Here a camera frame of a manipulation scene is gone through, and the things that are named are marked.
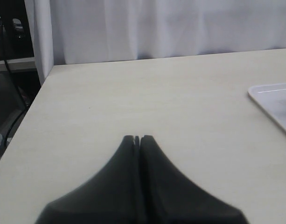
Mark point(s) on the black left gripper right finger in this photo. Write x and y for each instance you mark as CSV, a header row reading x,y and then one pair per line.
x,y
172,198

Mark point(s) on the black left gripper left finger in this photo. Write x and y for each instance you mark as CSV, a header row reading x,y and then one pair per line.
x,y
113,196

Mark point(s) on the white rectangular plastic tray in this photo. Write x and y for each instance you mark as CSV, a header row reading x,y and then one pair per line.
x,y
271,98

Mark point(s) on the white backdrop curtain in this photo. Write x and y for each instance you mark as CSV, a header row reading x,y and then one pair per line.
x,y
93,31

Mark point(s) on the dark shelf with clutter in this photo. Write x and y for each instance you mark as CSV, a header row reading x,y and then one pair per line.
x,y
16,46

